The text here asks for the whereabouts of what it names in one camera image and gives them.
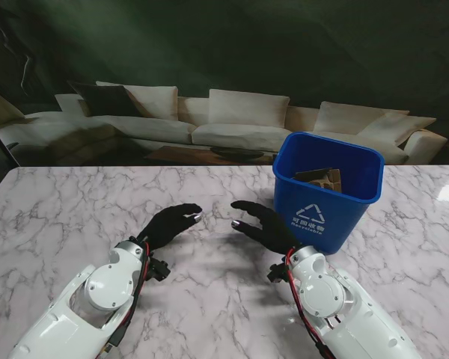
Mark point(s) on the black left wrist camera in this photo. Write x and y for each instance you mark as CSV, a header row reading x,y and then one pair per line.
x,y
160,268

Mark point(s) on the cream printed sofa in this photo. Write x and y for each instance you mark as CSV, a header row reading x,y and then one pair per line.
x,y
239,131

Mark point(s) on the brown cardboard box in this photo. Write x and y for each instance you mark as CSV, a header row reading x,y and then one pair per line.
x,y
318,177

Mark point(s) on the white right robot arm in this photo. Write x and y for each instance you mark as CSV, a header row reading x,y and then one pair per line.
x,y
344,310

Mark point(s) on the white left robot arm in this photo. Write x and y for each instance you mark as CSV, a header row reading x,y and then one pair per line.
x,y
78,310

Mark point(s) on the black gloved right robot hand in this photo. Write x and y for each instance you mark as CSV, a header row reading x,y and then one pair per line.
x,y
273,232

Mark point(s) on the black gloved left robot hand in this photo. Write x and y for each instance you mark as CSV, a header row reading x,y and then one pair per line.
x,y
168,222

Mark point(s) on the blue plastic recycling bin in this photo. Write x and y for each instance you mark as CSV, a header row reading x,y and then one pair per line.
x,y
303,205

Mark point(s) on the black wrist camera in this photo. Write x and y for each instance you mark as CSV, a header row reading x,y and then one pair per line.
x,y
278,272
160,268

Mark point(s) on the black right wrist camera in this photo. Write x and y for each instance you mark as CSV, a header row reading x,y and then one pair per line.
x,y
278,272

